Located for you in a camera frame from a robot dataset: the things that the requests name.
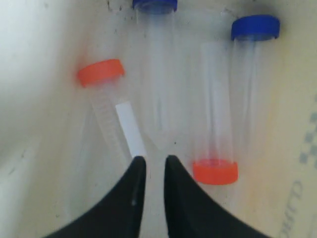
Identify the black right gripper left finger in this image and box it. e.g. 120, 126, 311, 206
47, 156, 147, 238

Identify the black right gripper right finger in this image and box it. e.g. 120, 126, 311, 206
164, 155, 265, 238

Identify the orange-capped tube white label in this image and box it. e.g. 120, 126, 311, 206
76, 58, 153, 163

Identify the blue-capped tube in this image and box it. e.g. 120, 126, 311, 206
132, 0, 178, 144
230, 14, 280, 160

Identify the cream plastic bin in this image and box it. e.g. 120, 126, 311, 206
0, 0, 317, 238

